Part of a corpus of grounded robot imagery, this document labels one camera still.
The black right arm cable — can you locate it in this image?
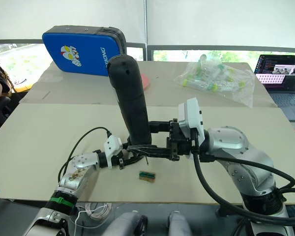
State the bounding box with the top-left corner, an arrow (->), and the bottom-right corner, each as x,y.
191,132 -> 295,226

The large cardboard sheet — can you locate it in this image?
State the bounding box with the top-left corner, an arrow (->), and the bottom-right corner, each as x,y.
0,102 -> 295,205

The cardboard sheet with slits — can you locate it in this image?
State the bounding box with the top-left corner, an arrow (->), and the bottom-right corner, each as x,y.
19,60 -> 278,108

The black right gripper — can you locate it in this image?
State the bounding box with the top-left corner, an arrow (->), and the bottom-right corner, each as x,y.
127,118 -> 195,162

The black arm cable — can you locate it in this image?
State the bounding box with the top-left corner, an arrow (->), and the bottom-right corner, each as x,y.
191,132 -> 295,226
58,126 -> 112,183

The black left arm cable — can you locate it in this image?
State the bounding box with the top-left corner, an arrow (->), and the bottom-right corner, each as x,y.
58,126 -> 112,183

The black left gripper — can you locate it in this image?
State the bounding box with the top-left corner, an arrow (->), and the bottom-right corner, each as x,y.
112,143 -> 144,171

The small green and tan part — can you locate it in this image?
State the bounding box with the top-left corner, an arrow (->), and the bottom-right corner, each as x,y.
138,171 -> 156,184

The black window frame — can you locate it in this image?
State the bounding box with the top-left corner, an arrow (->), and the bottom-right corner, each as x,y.
0,38 -> 295,62

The open dark laptop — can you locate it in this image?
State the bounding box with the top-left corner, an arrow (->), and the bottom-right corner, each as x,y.
253,54 -> 295,121

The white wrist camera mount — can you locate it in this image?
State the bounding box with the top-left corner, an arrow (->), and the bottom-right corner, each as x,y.
103,134 -> 124,169
177,97 -> 205,148

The blue cartoon print case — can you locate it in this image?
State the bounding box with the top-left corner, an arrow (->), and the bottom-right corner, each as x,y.
42,25 -> 127,77

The black electric screwdriver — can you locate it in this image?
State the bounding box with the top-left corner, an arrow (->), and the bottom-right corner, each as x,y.
106,55 -> 153,165

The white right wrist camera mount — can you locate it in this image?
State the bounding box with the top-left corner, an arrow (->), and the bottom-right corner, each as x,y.
177,97 -> 205,148

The yellow desk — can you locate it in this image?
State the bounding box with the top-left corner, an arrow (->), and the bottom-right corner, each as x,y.
11,78 -> 35,93

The clear bag of plastic tubes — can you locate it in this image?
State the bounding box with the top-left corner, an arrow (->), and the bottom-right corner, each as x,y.
173,54 -> 256,108

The grey rounded shape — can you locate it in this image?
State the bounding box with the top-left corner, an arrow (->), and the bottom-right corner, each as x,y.
167,210 -> 193,236
107,211 -> 148,236

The red round flat object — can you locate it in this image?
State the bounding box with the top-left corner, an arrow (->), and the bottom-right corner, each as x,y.
140,73 -> 151,90

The thin white cable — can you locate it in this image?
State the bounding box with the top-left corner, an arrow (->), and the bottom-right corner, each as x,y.
74,202 -> 113,236

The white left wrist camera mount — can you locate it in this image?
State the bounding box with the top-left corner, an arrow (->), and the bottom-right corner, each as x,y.
103,134 -> 124,169

